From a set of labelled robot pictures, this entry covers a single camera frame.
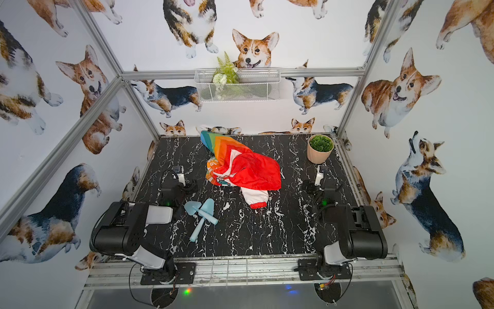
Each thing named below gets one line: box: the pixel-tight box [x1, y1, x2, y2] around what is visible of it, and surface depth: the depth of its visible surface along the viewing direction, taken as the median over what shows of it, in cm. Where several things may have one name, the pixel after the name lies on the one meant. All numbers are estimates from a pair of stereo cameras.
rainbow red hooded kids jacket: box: [200, 130, 282, 210], surface depth 99 cm
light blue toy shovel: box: [183, 200, 219, 226], surface depth 90 cm
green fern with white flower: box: [212, 50, 240, 101], surface depth 86 cm
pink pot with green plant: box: [306, 133, 335, 165], surface depth 103 cm
